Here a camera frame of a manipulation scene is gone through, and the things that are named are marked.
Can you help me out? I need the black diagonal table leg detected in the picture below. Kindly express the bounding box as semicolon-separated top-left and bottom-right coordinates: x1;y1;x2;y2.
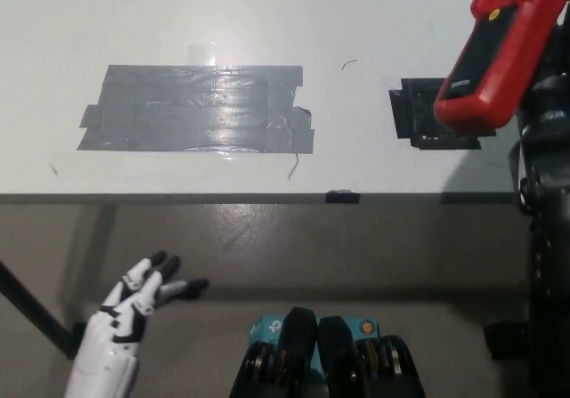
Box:
0;259;75;359

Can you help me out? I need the red multimeter with black stand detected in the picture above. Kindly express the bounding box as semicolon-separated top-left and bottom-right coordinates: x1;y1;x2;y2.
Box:
434;0;570;133

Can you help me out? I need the black tape patch on table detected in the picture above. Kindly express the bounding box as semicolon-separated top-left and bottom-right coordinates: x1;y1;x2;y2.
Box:
387;77;498;150

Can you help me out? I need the large grey duct tape patch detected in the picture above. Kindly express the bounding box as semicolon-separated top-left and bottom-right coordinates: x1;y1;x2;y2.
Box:
76;63;315;155

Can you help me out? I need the small black tape on edge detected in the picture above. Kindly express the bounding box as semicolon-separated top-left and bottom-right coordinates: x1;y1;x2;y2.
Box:
324;189;361;205

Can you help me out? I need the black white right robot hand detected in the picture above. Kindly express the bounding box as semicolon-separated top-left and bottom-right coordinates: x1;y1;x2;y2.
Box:
516;10;570;126

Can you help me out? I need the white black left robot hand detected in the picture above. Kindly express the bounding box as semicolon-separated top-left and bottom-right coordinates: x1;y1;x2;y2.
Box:
64;249;210;398

